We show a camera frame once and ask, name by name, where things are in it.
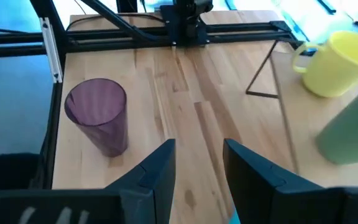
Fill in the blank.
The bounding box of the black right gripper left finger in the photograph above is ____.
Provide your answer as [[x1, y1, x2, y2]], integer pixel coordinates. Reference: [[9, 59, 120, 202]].
[[104, 139, 177, 224]]

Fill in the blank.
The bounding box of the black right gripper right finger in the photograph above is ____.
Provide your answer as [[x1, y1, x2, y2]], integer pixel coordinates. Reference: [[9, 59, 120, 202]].
[[223, 138, 344, 224]]

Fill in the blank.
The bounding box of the purple translucent tumbler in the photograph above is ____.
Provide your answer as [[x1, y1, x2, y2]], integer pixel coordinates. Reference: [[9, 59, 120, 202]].
[[63, 77, 129, 158]]

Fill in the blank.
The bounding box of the green plastic cup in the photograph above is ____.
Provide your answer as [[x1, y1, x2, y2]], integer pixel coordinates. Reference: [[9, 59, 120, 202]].
[[314, 80, 358, 166]]

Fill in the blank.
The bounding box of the yellow plastic mug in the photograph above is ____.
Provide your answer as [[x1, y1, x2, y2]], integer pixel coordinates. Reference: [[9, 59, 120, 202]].
[[291, 30, 358, 98]]

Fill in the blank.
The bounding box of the light wooden shelf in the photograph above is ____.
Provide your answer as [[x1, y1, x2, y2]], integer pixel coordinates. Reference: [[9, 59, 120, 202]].
[[245, 39, 358, 189]]

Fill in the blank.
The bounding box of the blue plastic cup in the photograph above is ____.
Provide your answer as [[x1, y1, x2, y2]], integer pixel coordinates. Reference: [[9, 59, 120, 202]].
[[228, 208, 241, 224]]

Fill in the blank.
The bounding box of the black fabric bundle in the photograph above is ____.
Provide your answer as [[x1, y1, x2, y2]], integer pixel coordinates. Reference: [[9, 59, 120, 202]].
[[0, 152, 40, 194]]

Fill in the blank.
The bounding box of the silver aluminium extrusion post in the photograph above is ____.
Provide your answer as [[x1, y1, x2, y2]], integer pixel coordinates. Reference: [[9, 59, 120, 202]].
[[39, 17, 63, 84]]

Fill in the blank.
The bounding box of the black cable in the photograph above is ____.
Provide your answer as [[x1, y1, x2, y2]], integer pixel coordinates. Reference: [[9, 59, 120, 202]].
[[66, 11, 165, 32]]

